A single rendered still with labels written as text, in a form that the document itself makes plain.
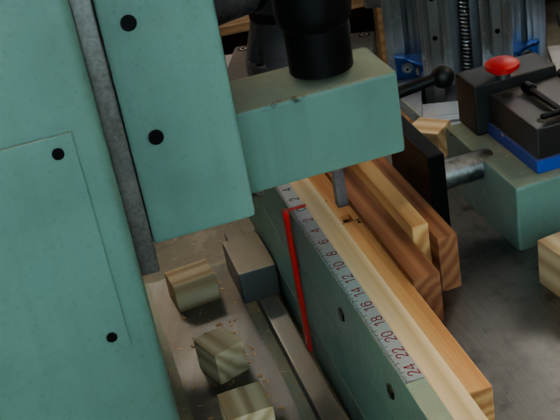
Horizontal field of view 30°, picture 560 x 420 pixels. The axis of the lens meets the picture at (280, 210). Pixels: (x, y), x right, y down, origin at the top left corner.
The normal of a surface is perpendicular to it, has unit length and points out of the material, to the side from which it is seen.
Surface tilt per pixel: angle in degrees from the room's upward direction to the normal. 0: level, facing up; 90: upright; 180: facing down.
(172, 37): 90
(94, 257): 90
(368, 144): 90
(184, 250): 0
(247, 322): 0
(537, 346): 0
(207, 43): 90
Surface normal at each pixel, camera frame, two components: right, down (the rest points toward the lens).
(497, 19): -0.11, 0.50
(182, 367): -0.16, -0.87
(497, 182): -0.95, 0.27
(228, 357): 0.59, 0.30
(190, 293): 0.37, 0.40
